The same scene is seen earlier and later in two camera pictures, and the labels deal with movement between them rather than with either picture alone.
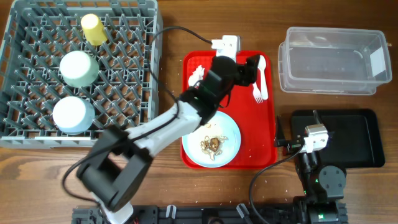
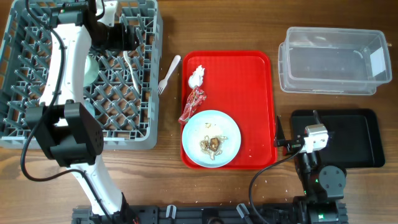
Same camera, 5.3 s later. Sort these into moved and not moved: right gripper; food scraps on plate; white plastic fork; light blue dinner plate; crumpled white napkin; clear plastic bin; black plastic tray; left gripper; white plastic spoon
Moved: white plastic spoon; white plastic fork; left gripper
Not moved: clear plastic bin; crumpled white napkin; light blue dinner plate; right gripper; black plastic tray; food scraps on plate
